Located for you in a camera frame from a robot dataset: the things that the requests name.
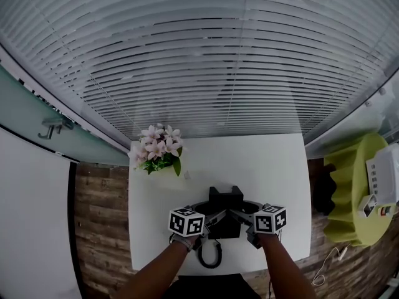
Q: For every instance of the white table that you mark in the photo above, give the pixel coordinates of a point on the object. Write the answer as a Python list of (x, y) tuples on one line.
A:
[(255, 167)]

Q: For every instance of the pink flower plant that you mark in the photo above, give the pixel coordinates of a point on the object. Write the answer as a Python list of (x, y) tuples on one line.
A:
[(157, 149)]

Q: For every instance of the small red green item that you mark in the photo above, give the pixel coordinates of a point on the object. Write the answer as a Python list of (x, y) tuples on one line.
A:
[(387, 210)]

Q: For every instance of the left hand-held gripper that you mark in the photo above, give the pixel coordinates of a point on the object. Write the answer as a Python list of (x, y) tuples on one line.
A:
[(186, 222)]

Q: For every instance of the large white box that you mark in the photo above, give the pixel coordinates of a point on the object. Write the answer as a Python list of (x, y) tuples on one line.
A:
[(385, 170)]

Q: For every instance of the small white carton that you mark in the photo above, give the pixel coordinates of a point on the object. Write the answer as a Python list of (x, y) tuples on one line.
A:
[(368, 205)]

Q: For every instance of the frosted glass door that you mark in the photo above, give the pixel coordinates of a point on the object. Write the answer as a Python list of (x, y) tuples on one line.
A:
[(28, 111)]

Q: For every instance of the green ribbed stool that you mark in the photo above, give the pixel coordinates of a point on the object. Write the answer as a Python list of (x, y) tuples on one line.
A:
[(346, 198)]

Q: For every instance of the person's black clothing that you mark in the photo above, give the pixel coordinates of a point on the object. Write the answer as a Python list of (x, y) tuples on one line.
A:
[(212, 286)]

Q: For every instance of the black telephone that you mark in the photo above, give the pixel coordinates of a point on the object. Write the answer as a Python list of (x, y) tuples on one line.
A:
[(225, 198)]

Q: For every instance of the grey wristwatch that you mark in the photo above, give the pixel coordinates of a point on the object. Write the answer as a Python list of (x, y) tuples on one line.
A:
[(182, 243)]

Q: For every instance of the person's left forearm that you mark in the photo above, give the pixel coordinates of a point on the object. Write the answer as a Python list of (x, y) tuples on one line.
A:
[(152, 276)]

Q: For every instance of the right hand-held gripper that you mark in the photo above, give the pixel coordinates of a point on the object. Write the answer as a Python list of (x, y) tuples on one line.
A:
[(270, 219)]

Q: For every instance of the white window blinds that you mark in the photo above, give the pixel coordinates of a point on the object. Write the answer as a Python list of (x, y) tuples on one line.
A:
[(199, 58)]

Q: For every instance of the person's right forearm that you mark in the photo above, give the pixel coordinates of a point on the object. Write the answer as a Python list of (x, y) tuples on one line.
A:
[(286, 269)]

